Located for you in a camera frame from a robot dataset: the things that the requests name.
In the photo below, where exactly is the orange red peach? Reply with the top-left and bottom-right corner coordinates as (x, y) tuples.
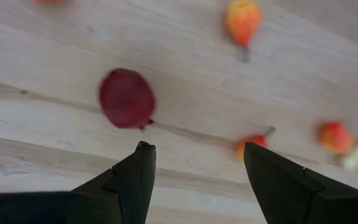
(317, 121), (356, 156)

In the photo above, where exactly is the yellow orange pear with stem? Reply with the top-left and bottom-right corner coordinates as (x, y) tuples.
(235, 126), (276, 164)

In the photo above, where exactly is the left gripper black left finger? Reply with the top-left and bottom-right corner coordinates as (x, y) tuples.
(70, 141), (157, 224)

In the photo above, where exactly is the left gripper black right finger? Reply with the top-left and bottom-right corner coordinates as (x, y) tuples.
(244, 142), (358, 224)

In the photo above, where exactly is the dark red pomegranate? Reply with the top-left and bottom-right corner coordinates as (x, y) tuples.
(98, 67), (157, 131)

